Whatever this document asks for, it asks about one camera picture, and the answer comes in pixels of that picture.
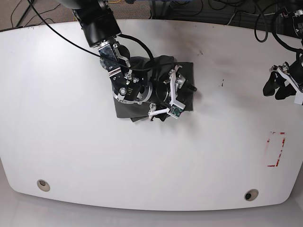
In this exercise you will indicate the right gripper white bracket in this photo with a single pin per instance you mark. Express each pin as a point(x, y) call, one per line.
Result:
point(174, 84)

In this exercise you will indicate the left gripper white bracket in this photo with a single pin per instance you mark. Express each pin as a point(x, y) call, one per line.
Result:
point(288, 80)

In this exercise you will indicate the dark grey t-shirt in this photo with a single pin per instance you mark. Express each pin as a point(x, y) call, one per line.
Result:
point(148, 83)

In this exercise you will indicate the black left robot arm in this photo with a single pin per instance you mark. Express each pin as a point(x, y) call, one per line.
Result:
point(283, 18)

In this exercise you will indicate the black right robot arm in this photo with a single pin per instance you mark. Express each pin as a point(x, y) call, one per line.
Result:
point(101, 31)

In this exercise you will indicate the red tape marking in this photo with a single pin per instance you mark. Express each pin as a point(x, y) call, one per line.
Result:
point(274, 148)

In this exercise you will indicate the right table grommet hole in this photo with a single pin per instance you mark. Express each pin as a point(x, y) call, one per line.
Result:
point(251, 195)

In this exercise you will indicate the table grommet hole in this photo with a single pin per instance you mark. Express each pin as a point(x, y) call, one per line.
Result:
point(251, 195)
point(43, 185)

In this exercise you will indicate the left table grommet hole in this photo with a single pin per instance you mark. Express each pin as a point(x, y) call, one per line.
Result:
point(43, 185)

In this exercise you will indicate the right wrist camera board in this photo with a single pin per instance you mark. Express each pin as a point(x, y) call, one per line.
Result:
point(175, 111)

